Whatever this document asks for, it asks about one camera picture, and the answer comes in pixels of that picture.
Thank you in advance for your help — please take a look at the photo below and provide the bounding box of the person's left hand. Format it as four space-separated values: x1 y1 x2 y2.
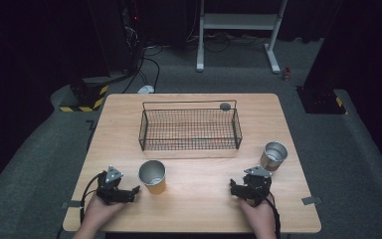
84 193 127 231

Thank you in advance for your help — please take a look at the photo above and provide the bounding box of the silver metal cup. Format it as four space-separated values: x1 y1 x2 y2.
260 140 289 172

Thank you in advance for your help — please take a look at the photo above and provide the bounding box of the dark computer rack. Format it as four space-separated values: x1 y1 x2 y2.
120 0 145 76

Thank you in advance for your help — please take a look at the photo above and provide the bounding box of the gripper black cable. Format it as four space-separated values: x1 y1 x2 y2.
79 171 108 227
266 191 283 239

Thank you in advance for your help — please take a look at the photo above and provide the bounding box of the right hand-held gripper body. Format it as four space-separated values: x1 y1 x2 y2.
243 165 274 208

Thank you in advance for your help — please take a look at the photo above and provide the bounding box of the person's right hand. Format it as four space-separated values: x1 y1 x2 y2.
239 193 277 233

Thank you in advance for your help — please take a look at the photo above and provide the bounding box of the black wire basket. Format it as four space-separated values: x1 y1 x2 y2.
137 100 244 152

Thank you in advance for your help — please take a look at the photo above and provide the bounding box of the black floor cable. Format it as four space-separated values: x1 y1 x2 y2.
121 46 164 95

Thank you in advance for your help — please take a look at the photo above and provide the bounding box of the black yellow striped base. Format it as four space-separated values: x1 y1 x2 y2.
59 77 110 114

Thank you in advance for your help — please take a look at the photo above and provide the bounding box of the grey tape strip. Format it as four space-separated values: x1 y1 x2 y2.
61 200 84 210
300 195 324 206

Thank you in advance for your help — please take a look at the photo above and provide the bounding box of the white metal stand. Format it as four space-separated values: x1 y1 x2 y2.
195 0 288 75

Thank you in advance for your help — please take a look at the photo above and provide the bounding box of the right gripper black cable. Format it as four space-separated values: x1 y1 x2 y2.
266 191 283 239

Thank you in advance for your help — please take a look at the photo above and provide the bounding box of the orange cup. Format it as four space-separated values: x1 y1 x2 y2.
137 159 167 196

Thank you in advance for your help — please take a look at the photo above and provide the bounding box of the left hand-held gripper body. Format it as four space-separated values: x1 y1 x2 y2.
95 164 137 205

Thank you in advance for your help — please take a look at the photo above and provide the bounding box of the black base with yellow mark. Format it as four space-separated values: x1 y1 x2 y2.
295 85 349 116

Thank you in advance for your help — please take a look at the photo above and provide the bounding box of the white power adapter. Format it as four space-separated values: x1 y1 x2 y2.
136 85 156 95

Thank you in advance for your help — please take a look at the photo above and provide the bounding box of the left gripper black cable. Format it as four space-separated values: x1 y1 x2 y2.
79 171 108 227

